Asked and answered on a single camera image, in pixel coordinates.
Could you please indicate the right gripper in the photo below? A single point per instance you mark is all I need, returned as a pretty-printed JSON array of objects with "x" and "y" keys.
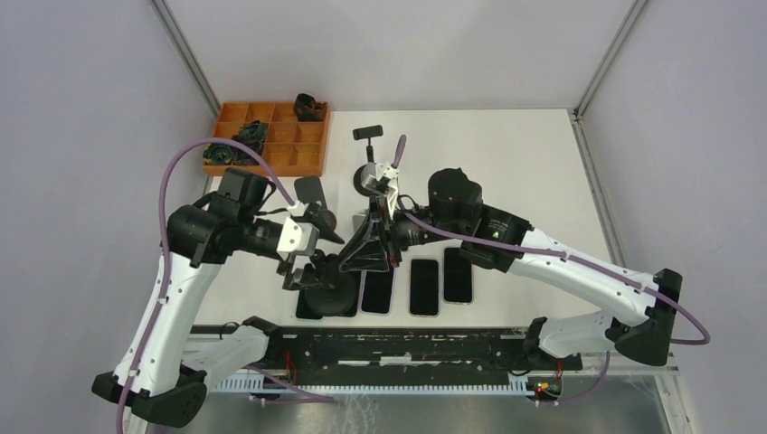
[{"x": 367, "y": 250}]

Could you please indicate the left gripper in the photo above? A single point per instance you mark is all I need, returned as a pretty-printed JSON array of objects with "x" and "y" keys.
[{"x": 299, "y": 278}]

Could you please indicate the purple case phone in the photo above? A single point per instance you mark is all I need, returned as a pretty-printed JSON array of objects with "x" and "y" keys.
[{"x": 377, "y": 293}]

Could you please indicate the light blue case phone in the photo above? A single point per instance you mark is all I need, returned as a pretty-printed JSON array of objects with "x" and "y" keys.
[{"x": 304, "y": 312}]

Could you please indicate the wooden round base stand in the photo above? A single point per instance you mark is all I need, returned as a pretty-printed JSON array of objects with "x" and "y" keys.
[{"x": 310, "y": 192}]

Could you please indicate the white case phone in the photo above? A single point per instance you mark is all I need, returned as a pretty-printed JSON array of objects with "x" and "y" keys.
[{"x": 457, "y": 277}]

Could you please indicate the black tall round stand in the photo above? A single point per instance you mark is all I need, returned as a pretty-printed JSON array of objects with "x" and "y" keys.
[{"x": 367, "y": 134}]

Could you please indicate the white silver folding stand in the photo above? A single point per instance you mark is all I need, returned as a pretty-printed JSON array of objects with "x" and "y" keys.
[{"x": 359, "y": 218}]

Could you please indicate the black phone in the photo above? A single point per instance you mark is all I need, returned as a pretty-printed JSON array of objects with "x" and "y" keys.
[{"x": 353, "y": 311}]

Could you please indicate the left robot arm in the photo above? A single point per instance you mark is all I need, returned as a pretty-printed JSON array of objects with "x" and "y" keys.
[{"x": 154, "y": 380}]

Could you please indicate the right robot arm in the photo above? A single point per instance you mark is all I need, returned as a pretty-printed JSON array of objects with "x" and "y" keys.
[{"x": 635, "y": 311}]

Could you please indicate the orange compartment tray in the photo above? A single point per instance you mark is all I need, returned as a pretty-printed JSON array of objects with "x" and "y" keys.
[{"x": 291, "y": 146}]

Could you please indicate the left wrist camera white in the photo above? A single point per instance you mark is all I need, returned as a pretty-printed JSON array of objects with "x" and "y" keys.
[{"x": 296, "y": 239}]

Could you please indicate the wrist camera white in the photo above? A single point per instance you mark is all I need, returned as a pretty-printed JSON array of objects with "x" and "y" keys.
[
  {"x": 296, "y": 239},
  {"x": 382, "y": 180}
]

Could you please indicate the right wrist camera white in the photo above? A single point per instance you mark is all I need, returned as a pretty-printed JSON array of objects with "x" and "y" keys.
[{"x": 382, "y": 180}]

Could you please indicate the light blue cable duct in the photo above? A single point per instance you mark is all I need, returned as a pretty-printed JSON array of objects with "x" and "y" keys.
[{"x": 251, "y": 382}]

